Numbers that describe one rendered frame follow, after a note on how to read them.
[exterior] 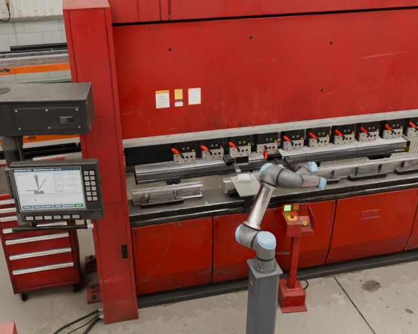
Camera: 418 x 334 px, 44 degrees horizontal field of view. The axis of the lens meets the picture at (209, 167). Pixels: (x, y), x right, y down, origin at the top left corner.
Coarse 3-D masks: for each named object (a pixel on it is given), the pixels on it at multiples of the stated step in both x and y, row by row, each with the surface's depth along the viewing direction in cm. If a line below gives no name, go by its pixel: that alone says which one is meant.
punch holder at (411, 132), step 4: (408, 120) 390; (412, 120) 388; (416, 120) 388; (404, 124) 395; (408, 124) 390; (416, 124) 390; (404, 128) 396; (408, 128) 391; (412, 128) 391; (404, 132) 397; (408, 132) 392; (412, 132) 393; (416, 132) 393; (408, 136) 394; (412, 136) 394; (416, 136) 395
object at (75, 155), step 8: (56, 144) 556; (64, 144) 556; (72, 144) 556; (0, 152) 540; (24, 152) 537; (32, 152) 538; (40, 152) 537; (48, 152) 539; (56, 152) 542; (64, 152) 545; (72, 152) 531; (80, 152) 532
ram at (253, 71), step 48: (144, 48) 314; (192, 48) 321; (240, 48) 328; (288, 48) 336; (336, 48) 345; (384, 48) 353; (144, 96) 328; (240, 96) 344; (288, 96) 353; (336, 96) 362; (384, 96) 372; (144, 144) 344
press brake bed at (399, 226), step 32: (352, 192) 393; (384, 192) 402; (416, 192) 409; (160, 224) 365; (192, 224) 371; (224, 224) 378; (320, 224) 401; (352, 224) 409; (384, 224) 417; (416, 224) 426; (160, 256) 378; (192, 256) 386; (224, 256) 393; (288, 256) 410; (320, 256) 421; (352, 256) 432; (384, 256) 445; (416, 256) 446; (160, 288) 398; (192, 288) 410; (224, 288) 411
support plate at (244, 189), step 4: (252, 176) 377; (232, 180) 372; (236, 180) 372; (256, 180) 372; (236, 184) 367; (240, 184) 367; (244, 184) 367; (248, 184) 367; (252, 184) 367; (256, 184) 367; (236, 188) 362; (240, 188) 362; (244, 188) 362; (248, 188) 362; (252, 188) 362; (256, 188) 362; (240, 192) 358; (244, 192) 358; (248, 192) 358; (252, 192) 358; (256, 192) 358; (240, 196) 354; (244, 196) 354
